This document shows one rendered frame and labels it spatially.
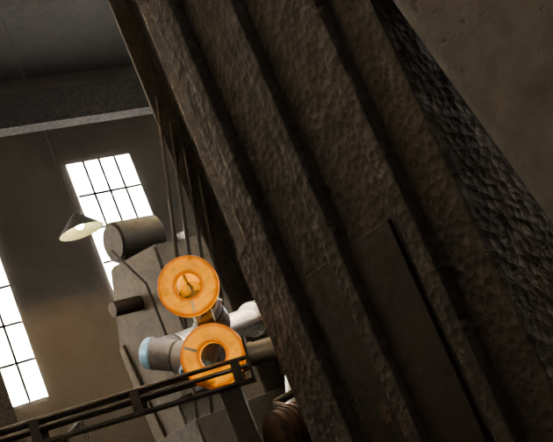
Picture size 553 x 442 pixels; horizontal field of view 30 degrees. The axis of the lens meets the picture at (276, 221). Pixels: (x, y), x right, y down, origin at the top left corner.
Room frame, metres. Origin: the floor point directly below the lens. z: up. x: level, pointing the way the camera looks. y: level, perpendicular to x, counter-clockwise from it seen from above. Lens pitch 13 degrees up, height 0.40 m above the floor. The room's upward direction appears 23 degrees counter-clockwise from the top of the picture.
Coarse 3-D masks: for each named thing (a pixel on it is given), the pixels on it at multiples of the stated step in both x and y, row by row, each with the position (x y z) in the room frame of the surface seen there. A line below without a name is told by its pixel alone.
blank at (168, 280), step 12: (168, 264) 2.49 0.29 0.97; (180, 264) 2.49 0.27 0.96; (192, 264) 2.49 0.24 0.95; (204, 264) 2.49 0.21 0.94; (168, 276) 2.49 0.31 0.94; (180, 276) 2.50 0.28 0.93; (204, 276) 2.49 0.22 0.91; (216, 276) 2.49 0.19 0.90; (168, 288) 2.49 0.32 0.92; (204, 288) 2.49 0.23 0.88; (216, 288) 2.49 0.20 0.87; (168, 300) 2.49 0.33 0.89; (180, 300) 2.49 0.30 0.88; (192, 300) 2.49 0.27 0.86; (204, 300) 2.49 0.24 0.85; (180, 312) 2.49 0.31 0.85; (192, 312) 2.49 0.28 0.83; (204, 312) 2.51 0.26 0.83
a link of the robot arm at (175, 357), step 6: (192, 330) 2.78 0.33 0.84; (180, 342) 2.79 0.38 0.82; (174, 348) 2.78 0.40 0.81; (180, 348) 2.77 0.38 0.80; (204, 348) 2.75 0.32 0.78; (210, 348) 2.76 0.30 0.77; (216, 348) 2.77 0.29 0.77; (174, 354) 2.77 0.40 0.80; (204, 354) 2.75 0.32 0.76; (210, 354) 2.76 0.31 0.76; (216, 354) 2.78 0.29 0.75; (174, 360) 2.77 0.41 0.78; (180, 360) 2.76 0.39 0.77; (204, 360) 2.74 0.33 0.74; (210, 360) 2.76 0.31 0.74; (216, 360) 2.79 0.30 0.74; (174, 366) 2.78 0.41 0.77; (180, 366) 2.77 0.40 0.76; (180, 372) 2.76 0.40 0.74
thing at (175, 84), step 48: (144, 0) 5.58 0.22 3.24; (144, 48) 5.86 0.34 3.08; (0, 96) 10.60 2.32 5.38; (48, 96) 10.92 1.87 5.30; (96, 96) 11.26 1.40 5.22; (144, 96) 11.63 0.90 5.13; (192, 144) 5.81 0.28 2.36; (240, 240) 5.57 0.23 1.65; (240, 288) 5.85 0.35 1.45; (0, 384) 9.93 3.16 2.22
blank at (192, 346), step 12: (204, 324) 2.40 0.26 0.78; (216, 324) 2.39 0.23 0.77; (192, 336) 2.39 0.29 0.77; (204, 336) 2.39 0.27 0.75; (216, 336) 2.39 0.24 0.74; (228, 336) 2.40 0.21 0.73; (192, 348) 2.39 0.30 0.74; (228, 348) 2.39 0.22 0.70; (240, 348) 2.39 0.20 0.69; (192, 360) 2.39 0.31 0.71; (204, 384) 2.39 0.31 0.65; (216, 384) 2.39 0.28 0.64
